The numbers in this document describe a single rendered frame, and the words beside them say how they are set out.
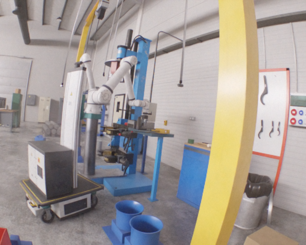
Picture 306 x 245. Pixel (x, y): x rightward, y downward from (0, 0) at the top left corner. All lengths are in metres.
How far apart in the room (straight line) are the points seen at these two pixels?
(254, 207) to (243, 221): 0.24
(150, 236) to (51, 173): 1.14
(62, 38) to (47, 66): 2.49
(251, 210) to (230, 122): 1.70
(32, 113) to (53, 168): 11.86
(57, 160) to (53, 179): 0.21
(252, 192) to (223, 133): 1.50
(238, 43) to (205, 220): 0.90
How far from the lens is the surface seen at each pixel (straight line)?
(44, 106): 13.04
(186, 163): 2.79
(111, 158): 3.01
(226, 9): 1.06
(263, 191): 2.28
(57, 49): 14.25
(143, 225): 1.78
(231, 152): 0.82
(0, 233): 0.52
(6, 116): 8.42
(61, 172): 1.99
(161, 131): 2.56
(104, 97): 1.89
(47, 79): 13.74
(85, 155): 3.14
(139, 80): 3.38
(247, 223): 2.48
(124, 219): 1.79
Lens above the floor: 1.29
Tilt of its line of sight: 2 degrees down
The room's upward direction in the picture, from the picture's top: 6 degrees clockwise
